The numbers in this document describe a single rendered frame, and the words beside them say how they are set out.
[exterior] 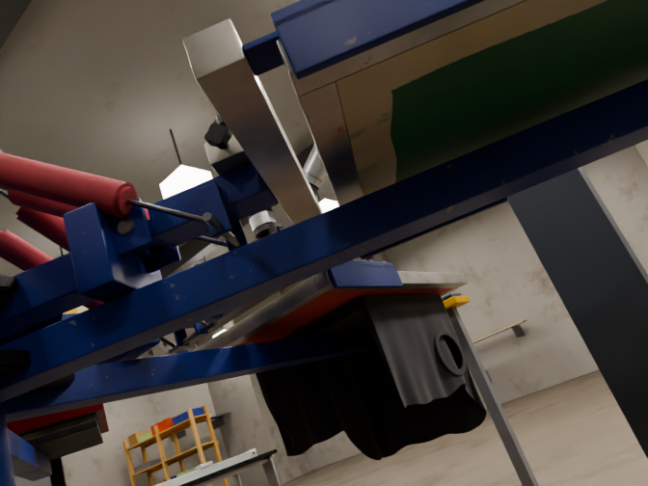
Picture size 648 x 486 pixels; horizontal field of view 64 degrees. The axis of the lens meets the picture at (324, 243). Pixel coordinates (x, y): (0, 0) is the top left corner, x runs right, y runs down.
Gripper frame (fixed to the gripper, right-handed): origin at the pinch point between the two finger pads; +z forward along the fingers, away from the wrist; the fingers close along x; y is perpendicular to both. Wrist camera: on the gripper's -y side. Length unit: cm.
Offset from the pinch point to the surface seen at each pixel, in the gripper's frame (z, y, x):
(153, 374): 17, 3, -49
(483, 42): 11, 84, -61
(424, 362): 30.8, 21.0, 23.0
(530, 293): -66, -181, 945
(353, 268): 7.0, 30.2, -9.3
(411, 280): 9.4, 29.0, 19.6
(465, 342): 27, 13, 75
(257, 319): 8.7, 5.4, -18.8
